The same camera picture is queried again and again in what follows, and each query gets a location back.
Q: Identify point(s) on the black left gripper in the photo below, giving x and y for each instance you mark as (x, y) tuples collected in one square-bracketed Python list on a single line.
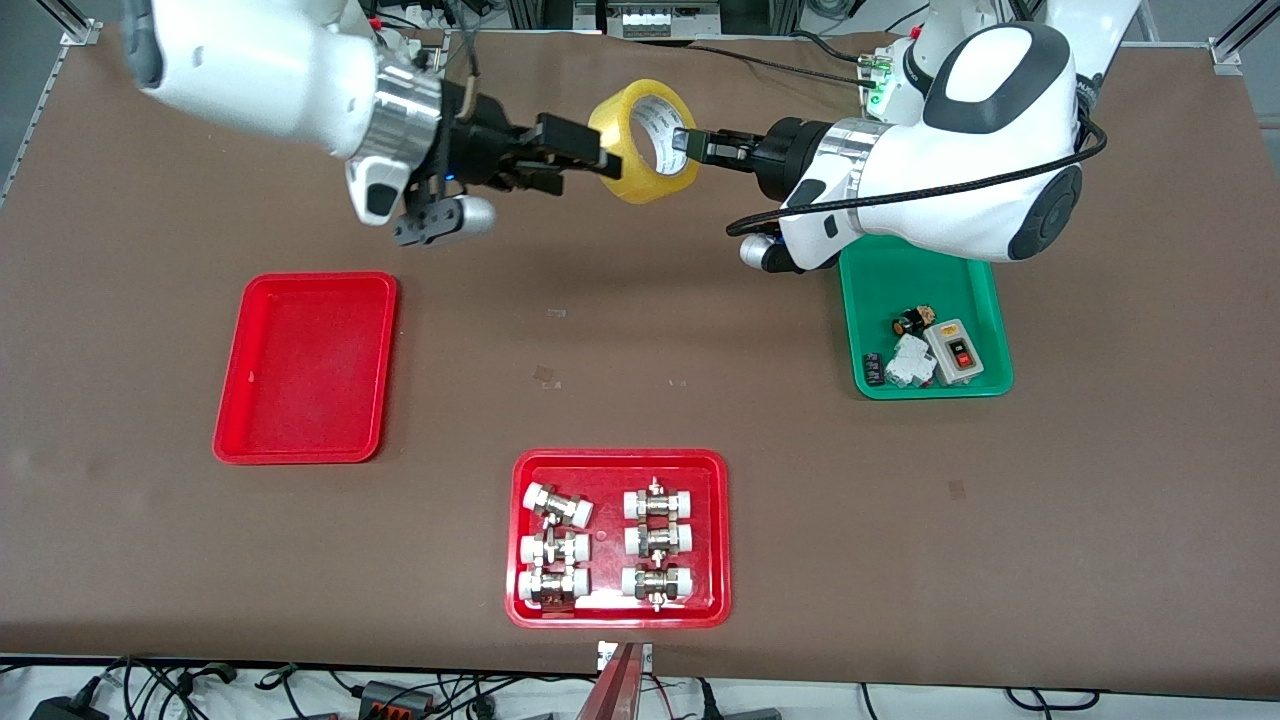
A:
[(786, 152)]

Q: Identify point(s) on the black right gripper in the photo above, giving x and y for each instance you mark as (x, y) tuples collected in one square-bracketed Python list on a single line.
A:
[(481, 147)]

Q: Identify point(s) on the yellow packing tape roll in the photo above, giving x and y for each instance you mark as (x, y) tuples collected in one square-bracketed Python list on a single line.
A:
[(625, 160)]

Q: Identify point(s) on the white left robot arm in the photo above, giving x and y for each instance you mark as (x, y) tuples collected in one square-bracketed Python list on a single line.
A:
[(960, 170)]

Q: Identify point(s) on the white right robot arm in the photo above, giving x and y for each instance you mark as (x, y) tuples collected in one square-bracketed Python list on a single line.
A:
[(260, 70)]

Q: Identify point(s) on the green plastic tray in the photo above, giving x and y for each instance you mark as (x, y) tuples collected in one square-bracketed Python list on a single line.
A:
[(900, 285)]

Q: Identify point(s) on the empty red plastic tray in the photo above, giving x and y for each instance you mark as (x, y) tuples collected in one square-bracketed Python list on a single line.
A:
[(305, 370)]

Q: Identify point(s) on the red tray holding fittings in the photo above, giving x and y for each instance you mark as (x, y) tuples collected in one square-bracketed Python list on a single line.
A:
[(615, 615)]

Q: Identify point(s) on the white power strip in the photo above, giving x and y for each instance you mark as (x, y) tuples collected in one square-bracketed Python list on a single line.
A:
[(655, 22)]

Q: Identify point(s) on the black yellow push button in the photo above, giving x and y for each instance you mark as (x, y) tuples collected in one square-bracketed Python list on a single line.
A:
[(908, 323)]

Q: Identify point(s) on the small black terminal block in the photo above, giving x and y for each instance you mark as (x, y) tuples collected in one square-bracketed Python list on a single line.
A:
[(873, 370)]

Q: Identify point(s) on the white circuit breaker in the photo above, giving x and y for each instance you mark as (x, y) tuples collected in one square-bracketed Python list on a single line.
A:
[(909, 362)]

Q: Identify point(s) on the metal fitting with white caps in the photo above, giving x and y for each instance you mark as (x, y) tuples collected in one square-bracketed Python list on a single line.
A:
[(553, 548), (657, 583), (658, 502), (658, 540), (557, 505), (553, 584)]

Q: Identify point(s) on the red metal bar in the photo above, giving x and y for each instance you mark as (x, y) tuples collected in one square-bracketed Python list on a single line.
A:
[(615, 690)]

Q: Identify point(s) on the black box orange connectors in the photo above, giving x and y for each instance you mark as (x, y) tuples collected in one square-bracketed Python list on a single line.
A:
[(395, 698)]

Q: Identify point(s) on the black power adapter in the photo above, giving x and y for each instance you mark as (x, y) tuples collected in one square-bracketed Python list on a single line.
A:
[(70, 708)]

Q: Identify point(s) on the grey switch box red button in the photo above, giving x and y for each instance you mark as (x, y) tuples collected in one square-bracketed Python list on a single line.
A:
[(957, 352)]

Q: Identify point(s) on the silver table corner bracket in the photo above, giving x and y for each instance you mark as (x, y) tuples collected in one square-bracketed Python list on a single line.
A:
[(82, 32), (1228, 52)]

